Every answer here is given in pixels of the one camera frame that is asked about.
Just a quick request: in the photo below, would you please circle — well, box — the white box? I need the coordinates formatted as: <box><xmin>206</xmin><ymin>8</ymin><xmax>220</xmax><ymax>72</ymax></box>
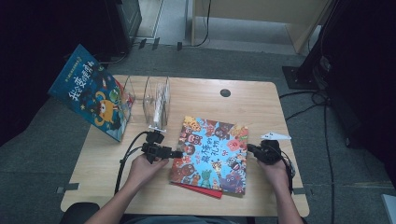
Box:
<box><xmin>381</xmin><ymin>194</ymin><xmax>396</xmax><ymax>224</ymax></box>

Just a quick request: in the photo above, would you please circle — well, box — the thin black floor cable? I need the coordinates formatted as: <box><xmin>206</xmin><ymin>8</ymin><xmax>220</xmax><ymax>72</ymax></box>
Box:
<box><xmin>98</xmin><ymin>50</ymin><xmax>129</xmax><ymax>65</ymax></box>

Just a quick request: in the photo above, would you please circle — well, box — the dark blue monster picture book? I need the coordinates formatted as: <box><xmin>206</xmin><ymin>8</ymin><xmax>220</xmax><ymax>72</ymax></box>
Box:
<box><xmin>48</xmin><ymin>44</ymin><xmax>135</xmax><ymax>143</ymax></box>

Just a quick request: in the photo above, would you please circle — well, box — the person's right hand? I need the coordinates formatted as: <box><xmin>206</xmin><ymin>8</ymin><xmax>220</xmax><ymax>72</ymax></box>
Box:
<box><xmin>258</xmin><ymin>158</ymin><xmax>290</xmax><ymax>189</ymax></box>

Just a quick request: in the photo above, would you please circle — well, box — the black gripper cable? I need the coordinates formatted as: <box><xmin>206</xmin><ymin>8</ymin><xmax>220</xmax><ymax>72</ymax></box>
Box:
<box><xmin>278</xmin><ymin>148</ymin><xmax>295</xmax><ymax>196</ymax></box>
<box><xmin>113</xmin><ymin>130</ymin><xmax>151</xmax><ymax>196</ymax></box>

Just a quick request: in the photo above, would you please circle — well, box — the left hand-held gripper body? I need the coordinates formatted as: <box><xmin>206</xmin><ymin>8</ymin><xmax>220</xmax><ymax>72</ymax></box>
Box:
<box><xmin>141</xmin><ymin>125</ymin><xmax>172</xmax><ymax>164</ymax></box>

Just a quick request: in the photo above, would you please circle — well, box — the clear acrylic book rack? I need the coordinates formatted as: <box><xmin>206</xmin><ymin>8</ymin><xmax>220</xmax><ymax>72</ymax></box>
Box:
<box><xmin>120</xmin><ymin>75</ymin><xmax>172</xmax><ymax>132</ymax></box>

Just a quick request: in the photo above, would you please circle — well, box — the light blue animal crowd book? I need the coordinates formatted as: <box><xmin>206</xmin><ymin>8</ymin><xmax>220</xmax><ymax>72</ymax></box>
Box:
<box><xmin>169</xmin><ymin>115</ymin><xmax>249</xmax><ymax>196</ymax></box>

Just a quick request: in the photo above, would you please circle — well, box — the red hardcover book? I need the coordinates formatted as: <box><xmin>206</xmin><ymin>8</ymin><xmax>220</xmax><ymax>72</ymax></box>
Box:
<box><xmin>171</xmin><ymin>181</ymin><xmax>224</xmax><ymax>200</ymax></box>

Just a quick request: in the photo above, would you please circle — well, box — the black curtain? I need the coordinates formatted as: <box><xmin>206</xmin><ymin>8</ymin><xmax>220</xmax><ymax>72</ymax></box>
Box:
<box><xmin>0</xmin><ymin>0</ymin><xmax>108</xmax><ymax>147</ymax></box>
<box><xmin>323</xmin><ymin>0</ymin><xmax>396</xmax><ymax>180</ymax></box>

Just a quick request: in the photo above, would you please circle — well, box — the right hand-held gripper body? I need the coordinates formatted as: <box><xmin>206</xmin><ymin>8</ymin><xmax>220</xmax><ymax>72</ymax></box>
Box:
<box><xmin>257</xmin><ymin>132</ymin><xmax>292</xmax><ymax>166</ymax></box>

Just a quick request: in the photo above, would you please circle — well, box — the black cabinet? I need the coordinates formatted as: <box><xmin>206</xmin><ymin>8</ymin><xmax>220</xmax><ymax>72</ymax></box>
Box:
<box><xmin>104</xmin><ymin>0</ymin><xmax>143</xmax><ymax>54</ymax></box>

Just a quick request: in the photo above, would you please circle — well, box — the black hanging cable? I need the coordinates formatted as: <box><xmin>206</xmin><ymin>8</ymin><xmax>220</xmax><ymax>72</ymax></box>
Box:
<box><xmin>192</xmin><ymin>0</ymin><xmax>213</xmax><ymax>49</ymax></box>

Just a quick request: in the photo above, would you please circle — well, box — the person's left hand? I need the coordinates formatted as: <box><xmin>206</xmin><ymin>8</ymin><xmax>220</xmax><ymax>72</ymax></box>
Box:
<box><xmin>127</xmin><ymin>153</ymin><xmax>169</xmax><ymax>189</ymax></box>

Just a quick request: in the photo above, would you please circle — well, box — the black chair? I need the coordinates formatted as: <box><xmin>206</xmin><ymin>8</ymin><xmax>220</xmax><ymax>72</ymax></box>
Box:
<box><xmin>59</xmin><ymin>202</ymin><xmax>101</xmax><ymax>224</ymax></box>

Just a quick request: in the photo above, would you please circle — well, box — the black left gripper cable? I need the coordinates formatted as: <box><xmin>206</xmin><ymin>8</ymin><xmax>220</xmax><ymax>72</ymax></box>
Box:
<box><xmin>113</xmin><ymin>130</ymin><xmax>151</xmax><ymax>196</ymax></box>

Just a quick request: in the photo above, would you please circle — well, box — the light wooden cabinet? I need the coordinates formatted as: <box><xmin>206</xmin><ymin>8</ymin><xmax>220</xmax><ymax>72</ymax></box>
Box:
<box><xmin>191</xmin><ymin>0</ymin><xmax>332</xmax><ymax>54</ymax></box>

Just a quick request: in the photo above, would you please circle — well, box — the black metal stand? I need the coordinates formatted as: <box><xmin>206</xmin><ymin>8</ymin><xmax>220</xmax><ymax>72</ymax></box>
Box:
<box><xmin>281</xmin><ymin>40</ymin><xmax>331</xmax><ymax>91</ymax></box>

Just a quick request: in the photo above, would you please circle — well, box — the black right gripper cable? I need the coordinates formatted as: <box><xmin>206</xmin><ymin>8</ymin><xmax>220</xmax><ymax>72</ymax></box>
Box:
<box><xmin>278</xmin><ymin>148</ymin><xmax>295</xmax><ymax>196</ymax></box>

